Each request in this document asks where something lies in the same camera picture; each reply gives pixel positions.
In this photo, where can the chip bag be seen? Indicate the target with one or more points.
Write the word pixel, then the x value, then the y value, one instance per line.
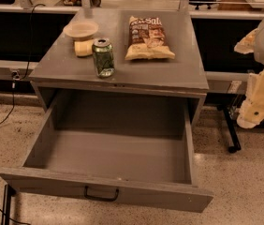
pixel 147 39

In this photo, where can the green soda can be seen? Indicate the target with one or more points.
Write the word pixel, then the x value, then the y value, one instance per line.
pixel 103 57

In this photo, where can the yellow sponge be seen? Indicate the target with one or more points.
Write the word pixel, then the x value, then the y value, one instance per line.
pixel 83 48

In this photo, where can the black drawer handle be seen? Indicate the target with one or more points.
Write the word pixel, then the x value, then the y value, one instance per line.
pixel 101 194

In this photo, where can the grey cabinet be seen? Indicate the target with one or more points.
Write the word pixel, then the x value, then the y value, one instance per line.
pixel 184 76

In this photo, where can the open grey top drawer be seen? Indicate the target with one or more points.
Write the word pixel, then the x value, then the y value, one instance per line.
pixel 140 144

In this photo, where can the beige shallow bowl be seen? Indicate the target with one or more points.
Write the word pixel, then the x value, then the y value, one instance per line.
pixel 81 30

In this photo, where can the black stand leg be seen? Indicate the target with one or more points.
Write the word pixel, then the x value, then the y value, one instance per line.
pixel 236 146

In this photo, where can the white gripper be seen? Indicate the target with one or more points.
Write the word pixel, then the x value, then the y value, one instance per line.
pixel 252 108

